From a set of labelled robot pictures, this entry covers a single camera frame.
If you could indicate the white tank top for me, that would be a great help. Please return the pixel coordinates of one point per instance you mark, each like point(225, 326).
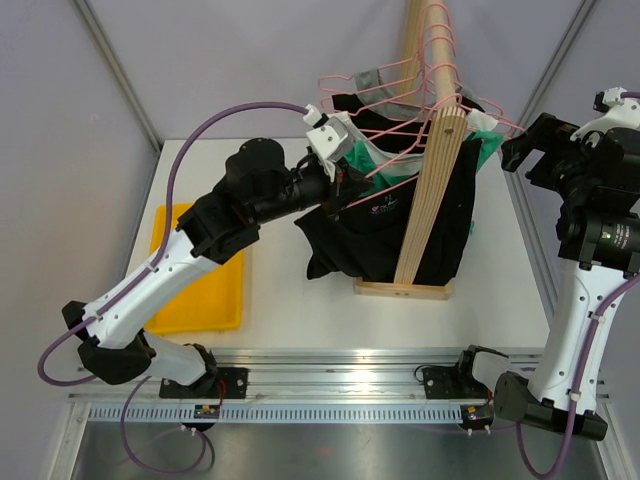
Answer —
point(476, 120)

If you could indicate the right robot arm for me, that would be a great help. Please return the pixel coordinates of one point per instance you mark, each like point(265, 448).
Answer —
point(595, 171)

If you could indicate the green tank top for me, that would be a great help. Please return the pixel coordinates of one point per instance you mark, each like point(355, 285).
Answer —
point(365, 157)

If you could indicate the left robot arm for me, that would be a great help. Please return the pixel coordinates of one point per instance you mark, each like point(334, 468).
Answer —
point(256, 188)

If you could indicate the wooden hanger rack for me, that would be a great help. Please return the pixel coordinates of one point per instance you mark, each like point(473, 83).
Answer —
point(448, 123)

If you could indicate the right aluminium frame post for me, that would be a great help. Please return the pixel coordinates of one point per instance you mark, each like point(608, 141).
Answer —
point(558, 58)

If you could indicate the aluminium mounting rail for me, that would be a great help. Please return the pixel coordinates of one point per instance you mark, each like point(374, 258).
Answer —
point(334, 375)

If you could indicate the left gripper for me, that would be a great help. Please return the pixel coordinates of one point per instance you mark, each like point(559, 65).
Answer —
point(349, 184)

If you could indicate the left aluminium frame post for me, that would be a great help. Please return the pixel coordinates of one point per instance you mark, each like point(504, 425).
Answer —
point(104, 46)

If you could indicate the slotted cable duct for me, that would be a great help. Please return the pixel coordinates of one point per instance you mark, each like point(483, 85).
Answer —
point(280, 413)

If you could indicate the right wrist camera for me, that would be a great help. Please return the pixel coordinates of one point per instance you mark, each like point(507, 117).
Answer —
point(617, 109)

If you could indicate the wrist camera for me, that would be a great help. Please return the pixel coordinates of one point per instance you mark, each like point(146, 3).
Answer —
point(329, 138)
point(617, 109)

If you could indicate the aluminium frame post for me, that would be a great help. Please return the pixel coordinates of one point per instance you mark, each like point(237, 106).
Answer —
point(104, 46)
point(558, 58)

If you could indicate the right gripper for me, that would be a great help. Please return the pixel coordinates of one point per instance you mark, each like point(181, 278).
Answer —
point(548, 134)

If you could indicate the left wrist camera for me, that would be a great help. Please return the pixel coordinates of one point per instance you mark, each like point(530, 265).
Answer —
point(329, 138)

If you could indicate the grey tank top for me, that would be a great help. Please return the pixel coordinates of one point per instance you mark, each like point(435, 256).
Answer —
point(385, 101)

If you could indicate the yellow plastic tray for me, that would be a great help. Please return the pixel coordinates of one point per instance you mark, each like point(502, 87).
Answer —
point(212, 303)

